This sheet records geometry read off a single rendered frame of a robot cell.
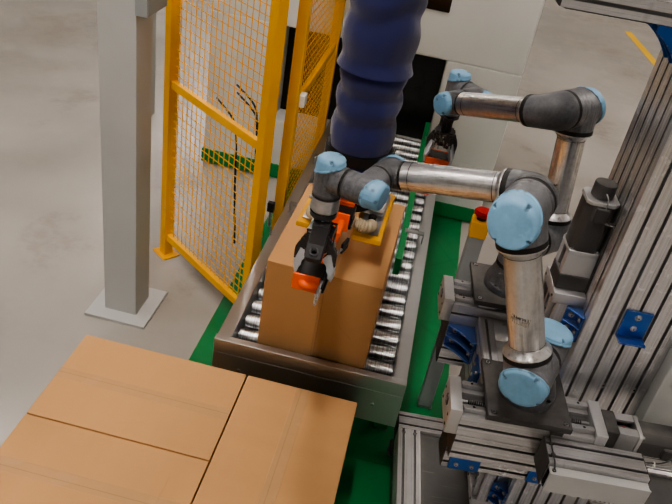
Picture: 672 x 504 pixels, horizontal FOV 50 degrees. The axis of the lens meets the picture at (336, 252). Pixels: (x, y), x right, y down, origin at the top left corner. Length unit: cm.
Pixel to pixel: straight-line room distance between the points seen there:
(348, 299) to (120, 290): 146
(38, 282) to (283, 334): 167
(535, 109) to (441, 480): 143
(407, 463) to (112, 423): 110
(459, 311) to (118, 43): 165
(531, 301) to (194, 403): 125
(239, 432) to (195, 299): 148
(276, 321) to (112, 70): 121
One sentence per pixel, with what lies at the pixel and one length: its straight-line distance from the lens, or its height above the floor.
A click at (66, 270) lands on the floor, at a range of 399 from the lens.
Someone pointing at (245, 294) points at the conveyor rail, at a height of 60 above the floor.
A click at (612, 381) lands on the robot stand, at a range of 223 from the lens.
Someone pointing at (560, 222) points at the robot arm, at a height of 128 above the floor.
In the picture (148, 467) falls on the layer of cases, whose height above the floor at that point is 54.
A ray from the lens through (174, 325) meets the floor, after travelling 362.
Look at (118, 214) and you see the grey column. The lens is 336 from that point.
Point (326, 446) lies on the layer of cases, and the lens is 241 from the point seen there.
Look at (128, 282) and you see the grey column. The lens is 355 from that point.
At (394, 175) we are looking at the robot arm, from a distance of 184.
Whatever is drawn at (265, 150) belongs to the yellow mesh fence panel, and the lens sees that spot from 305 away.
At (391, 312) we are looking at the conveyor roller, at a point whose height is 54.
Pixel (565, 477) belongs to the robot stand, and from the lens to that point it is 202.
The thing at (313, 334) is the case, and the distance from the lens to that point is 257.
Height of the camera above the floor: 234
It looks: 33 degrees down
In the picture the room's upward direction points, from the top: 11 degrees clockwise
